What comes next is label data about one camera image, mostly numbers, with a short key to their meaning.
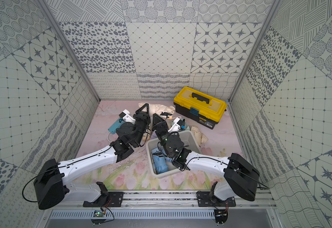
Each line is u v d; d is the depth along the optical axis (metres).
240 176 0.42
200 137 0.96
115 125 1.03
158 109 0.67
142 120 0.63
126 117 0.66
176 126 0.67
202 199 0.74
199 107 0.95
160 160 0.82
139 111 0.65
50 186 0.40
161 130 0.63
